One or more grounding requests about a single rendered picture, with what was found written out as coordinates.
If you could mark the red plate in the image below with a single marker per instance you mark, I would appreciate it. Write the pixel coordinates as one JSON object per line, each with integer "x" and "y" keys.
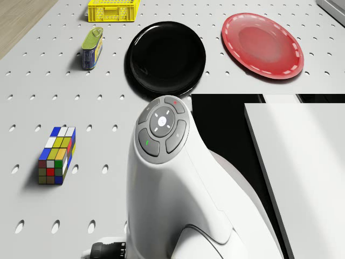
{"x": 262, "y": 46}

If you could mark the flat-sided can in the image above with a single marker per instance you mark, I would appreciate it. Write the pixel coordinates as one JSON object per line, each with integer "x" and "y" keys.
{"x": 91, "y": 51}

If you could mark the puzzle cube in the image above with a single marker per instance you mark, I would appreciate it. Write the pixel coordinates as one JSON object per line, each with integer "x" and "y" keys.
{"x": 55, "y": 156}

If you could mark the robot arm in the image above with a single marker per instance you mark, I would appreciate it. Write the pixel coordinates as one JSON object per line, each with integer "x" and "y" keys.
{"x": 167, "y": 194}

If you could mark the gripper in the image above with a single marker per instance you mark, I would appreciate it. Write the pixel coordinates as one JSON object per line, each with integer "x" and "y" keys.
{"x": 107, "y": 249}

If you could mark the black plate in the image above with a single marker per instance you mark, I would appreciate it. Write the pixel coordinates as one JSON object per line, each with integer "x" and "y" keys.
{"x": 165, "y": 58}

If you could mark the yellow basket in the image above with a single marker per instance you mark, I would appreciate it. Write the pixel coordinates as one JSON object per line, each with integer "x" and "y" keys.
{"x": 110, "y": 13}

